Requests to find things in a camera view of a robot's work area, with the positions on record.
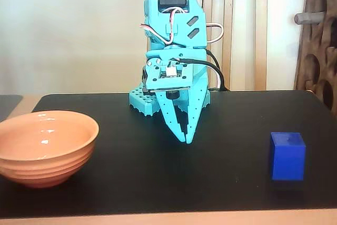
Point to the cyan robot arm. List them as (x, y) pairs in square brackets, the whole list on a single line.
[(194, 9)]

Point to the cyan wrist camera module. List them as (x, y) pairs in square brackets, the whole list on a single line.
[(158, 77)]

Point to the cyan gripper finger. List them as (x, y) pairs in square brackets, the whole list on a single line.
[(196, 109), (171, 119)]

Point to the cyan robot base mount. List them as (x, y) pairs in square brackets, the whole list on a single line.
[(139, 101)]

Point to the black clamp knob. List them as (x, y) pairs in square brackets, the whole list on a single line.
[(144, 77)]

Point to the orange ribbed bowl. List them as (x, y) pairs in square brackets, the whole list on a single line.
[(47, 151)]

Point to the black table mat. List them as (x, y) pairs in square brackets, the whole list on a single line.
[(184, 177)]

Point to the blue cube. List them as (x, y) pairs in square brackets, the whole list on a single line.
[(287, 159)]

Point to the grey table mat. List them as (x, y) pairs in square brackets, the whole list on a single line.
[(8, 106)]

